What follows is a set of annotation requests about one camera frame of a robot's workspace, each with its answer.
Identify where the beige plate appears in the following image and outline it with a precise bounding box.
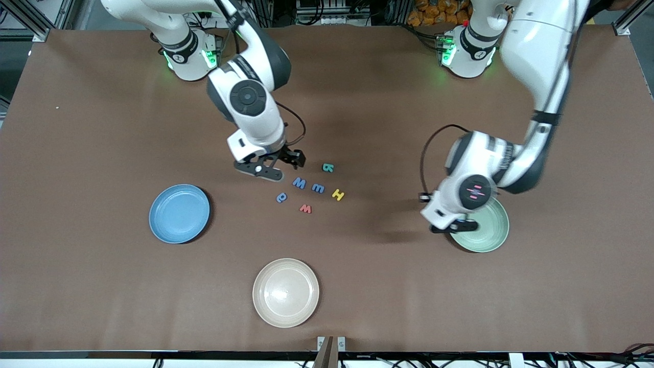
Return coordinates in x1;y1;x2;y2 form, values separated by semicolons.
252;258;320;328

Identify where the blue plate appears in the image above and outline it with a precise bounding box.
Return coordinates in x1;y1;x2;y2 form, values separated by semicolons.
149;184;211;244

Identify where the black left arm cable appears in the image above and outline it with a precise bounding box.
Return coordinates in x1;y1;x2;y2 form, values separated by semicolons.
418;124;471;201

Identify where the aluminium frame post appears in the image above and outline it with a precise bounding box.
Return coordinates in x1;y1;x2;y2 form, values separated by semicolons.
612;0;646;36
0;0;68;42

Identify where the bag of oranges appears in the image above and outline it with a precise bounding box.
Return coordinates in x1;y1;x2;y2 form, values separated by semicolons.
407;0;472;27

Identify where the black table edge rail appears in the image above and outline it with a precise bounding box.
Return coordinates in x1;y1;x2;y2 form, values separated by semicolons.
0;350;654;361

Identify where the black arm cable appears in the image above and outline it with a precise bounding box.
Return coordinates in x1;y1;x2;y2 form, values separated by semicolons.
275;101;307;146
418;124;471;201

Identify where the brown camera strut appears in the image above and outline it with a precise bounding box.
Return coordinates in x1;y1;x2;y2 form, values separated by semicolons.
313;336;335;368

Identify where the small metal bracket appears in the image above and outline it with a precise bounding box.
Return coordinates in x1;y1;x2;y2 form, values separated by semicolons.
317;336;346;353

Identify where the metal equipment rack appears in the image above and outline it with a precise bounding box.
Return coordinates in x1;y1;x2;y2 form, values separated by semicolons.
295;0;369;26

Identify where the black red cable bundle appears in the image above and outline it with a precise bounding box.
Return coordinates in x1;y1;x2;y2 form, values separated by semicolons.
552;342;654;368

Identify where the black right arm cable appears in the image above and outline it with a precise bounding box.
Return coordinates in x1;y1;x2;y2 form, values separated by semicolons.
275;101;307;146

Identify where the white power strip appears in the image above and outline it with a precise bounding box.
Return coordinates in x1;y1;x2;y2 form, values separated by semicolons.
197;0;242;19

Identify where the green plate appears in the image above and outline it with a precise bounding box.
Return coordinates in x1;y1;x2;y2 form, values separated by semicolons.
450;197;510;253

